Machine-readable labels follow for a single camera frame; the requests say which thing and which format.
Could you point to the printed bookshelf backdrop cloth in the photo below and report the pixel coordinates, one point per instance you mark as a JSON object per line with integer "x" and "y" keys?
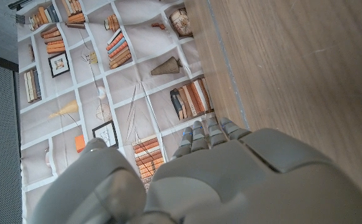
{"x": 131, "y": 77}

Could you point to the grey tape workspace outline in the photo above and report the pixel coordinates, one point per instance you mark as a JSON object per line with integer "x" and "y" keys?
{"x": 227, "y": 62}

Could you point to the black binder clip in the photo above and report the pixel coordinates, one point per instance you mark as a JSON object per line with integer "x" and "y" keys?
{"x": 20, "y": 19}

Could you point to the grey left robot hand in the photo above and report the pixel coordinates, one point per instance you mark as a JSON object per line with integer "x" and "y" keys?
{"x": 230, "y": 180}

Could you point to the black backdrop stand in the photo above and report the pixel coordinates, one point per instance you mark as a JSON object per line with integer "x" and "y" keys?
{"x": 20, "y": 3}

